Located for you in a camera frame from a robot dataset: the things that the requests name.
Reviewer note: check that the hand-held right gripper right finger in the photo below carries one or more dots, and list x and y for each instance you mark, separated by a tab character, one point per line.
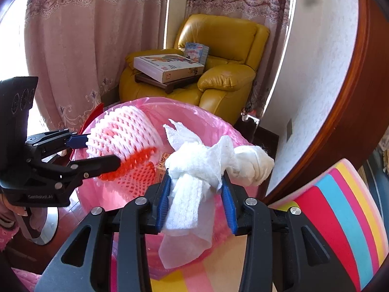
228	206

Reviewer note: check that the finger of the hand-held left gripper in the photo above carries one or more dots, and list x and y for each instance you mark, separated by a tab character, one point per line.
100	164
77	141

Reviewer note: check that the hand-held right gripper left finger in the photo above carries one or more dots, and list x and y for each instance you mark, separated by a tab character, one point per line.
162	200

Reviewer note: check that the white paper towel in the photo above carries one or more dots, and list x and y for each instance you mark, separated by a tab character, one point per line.
188	200

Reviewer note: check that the white and orange foam net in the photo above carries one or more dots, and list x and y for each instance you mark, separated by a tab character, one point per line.
121	127

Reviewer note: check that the pink plastic bin bag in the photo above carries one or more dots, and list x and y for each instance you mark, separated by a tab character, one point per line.
194	121

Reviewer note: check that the person's left hand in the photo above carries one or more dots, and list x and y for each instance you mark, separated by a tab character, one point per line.
12	216

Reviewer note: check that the round metal disc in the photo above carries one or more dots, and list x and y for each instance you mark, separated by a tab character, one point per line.
50	225

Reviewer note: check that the small dark wooden table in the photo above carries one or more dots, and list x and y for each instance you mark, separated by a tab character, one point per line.
170	86

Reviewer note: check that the colourful striped cloth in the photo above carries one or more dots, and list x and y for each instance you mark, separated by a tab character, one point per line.
334	219

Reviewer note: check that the white flat box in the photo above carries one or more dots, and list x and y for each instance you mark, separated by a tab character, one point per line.
164	65

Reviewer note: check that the person's pink quilted clothing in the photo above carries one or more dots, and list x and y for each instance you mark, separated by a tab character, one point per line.
27	279

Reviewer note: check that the small blue box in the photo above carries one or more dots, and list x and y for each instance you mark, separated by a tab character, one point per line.
197	51

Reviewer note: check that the brown wooden door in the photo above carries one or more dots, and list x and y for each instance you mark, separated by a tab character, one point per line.
349	112

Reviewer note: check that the yellow leather armchair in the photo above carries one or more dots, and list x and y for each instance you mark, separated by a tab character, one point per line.
221	36

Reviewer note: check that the grey wall socket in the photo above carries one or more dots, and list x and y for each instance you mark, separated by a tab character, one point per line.
289	130

